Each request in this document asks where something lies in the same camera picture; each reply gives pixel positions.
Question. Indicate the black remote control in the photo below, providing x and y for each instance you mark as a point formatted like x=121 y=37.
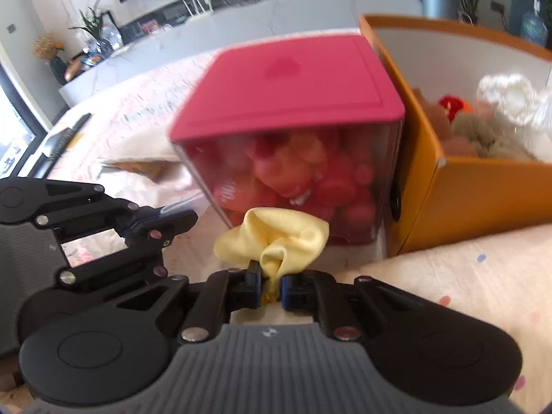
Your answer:
x=67 y=138

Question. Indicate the golden brown ornament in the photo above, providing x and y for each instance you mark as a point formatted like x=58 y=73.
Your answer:
x=75 y=69

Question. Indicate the blue water jug with pump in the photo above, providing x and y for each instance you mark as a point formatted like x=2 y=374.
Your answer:
x=534 y=26

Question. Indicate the white marble TV cabinet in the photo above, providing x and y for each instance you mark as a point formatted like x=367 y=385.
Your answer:
x=258 y=13

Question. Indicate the small pink box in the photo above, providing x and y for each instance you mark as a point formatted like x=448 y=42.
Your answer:
x=150 y=26

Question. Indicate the wall switch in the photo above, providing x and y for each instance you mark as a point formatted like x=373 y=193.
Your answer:
x=11 y=28

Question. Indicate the clear container with red lid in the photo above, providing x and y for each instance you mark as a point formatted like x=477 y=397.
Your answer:
x=293 y=77

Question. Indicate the white crochet flower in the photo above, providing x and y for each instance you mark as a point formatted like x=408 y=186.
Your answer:
x=509 y=95

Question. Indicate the green plant in glass vase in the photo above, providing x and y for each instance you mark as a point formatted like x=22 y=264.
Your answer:
x=97 y=30

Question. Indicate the cream dotted blanket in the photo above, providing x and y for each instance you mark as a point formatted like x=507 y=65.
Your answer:
x=453 y=276

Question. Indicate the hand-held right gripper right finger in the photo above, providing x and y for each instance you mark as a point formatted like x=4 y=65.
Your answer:
x=288 y=288

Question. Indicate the yellow cloth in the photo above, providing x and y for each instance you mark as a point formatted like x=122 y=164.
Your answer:
x=280 y=233

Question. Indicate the red crochet piece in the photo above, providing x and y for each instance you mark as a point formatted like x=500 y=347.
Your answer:
x=449 y=105

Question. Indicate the orange crochet ball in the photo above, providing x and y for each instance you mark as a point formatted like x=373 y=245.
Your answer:
x=468 y=108

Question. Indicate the yellow dried flowers in vase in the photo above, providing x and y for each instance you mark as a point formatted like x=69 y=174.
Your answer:
x=49 y=58

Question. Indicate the white router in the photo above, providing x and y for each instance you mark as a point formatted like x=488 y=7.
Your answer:
x=198 y=6

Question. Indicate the orange cardboard box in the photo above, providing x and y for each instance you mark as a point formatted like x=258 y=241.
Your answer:
x=474 y=194

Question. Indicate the grey blue trash can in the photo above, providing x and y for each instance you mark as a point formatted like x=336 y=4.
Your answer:
x=439 y=3

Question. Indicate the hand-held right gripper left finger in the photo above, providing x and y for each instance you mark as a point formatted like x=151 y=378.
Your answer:
x=254 y=287

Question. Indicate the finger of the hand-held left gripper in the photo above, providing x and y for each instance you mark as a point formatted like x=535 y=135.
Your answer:
x=86 y=212
x=142 y=255

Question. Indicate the yellow snack packet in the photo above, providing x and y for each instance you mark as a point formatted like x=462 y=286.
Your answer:
x=138 y=167

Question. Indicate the wall socket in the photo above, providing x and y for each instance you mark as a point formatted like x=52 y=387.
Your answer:
x=498 y=7

